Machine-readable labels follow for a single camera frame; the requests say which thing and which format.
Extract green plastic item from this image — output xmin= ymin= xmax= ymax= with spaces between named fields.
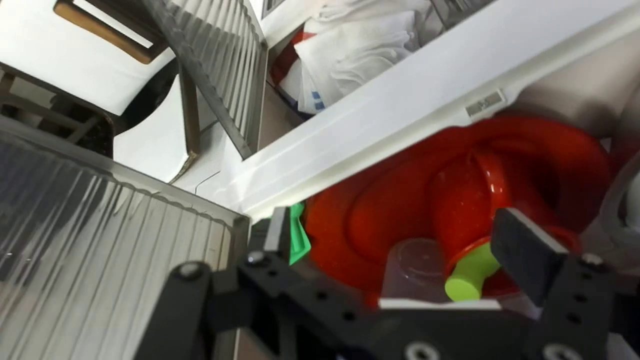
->
xmin=286 ymin=202 xmax=314 ymax=269

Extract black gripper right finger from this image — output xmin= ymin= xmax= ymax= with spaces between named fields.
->
xmin=490 ymin=206 xmax=617 ymax=360

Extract light green plastic piece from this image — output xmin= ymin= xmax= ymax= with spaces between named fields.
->
xmin=441 ymin=241 xmax=501 ymax=304

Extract clear plastic cup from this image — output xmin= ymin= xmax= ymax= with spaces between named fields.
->
xmin=379 ymin=237 xmax=456 ymax=304

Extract white plastic bag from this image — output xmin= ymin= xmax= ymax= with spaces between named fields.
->
xmin=278 ymin=0 xmax=469 ymax=116

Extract wood-framed white chair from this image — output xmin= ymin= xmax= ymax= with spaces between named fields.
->
xmin=52 ymin=0 xmax=169 ymax=67

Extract translucent cabinet door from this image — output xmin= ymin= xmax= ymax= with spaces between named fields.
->
xmin=140 ymin=0 xmax=269 ymax=161

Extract ribbed metal panel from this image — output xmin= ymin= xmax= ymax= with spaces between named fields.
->
xmin=0 ymin=114 xmax=252 ymax=360

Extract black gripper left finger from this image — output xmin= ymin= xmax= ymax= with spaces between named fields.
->
xmin=151 ymin=206 xmax=379 ymax=360

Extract white barcode sticker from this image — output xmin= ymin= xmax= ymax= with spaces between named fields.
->
xmin=462 ymin=89 xmax=508 ymax=123

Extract red metal cup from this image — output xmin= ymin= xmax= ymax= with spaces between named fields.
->
xmin=426 ymin=147 xmax=515 ymax=299

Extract red plastic bowls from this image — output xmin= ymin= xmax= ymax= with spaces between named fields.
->
xmin=302 ymin=110 xmax=613 ymax=310

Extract white three-tier cabinet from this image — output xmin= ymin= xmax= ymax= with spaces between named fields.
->
xmin=167 ymin=0 xmax=640 ymax=219

